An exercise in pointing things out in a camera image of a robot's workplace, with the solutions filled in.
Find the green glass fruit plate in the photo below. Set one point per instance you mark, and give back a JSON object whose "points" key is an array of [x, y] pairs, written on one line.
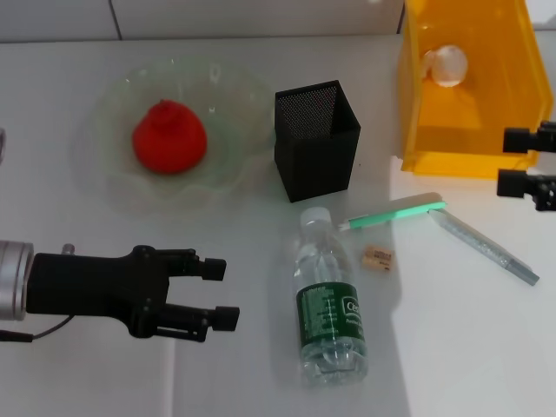
{"points": [[234, 130]]}

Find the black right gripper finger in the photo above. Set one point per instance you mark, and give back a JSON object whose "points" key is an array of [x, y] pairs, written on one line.
{"points": [[521, 140], [512, 182]]}

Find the red-orange fruit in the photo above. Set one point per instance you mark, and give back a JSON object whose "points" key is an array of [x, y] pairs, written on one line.
{"points": [[169, 139]]}

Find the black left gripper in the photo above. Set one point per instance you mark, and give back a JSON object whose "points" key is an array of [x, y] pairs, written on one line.
{"points": [[95, 286]]}

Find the green pen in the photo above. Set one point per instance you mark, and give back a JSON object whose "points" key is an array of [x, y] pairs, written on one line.
{"points": [[391, 216]]}

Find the white paper ball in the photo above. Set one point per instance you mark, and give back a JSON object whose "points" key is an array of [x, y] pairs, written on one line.
{"points": [[447, 65]]}

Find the clear green-label water bottle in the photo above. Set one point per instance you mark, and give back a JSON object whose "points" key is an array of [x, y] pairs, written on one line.
{"points": [[330, 313]]}

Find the black mesh pen holder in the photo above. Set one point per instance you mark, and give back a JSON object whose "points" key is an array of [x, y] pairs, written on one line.
{"points": [[313, 165]]}

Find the yellow plastic bin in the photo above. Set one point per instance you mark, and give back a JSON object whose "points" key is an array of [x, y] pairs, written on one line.
{"points": [[478, 108]]}

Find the silver glitter pen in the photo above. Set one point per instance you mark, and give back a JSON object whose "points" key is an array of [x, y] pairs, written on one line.
{"points": [[482, 245]]}

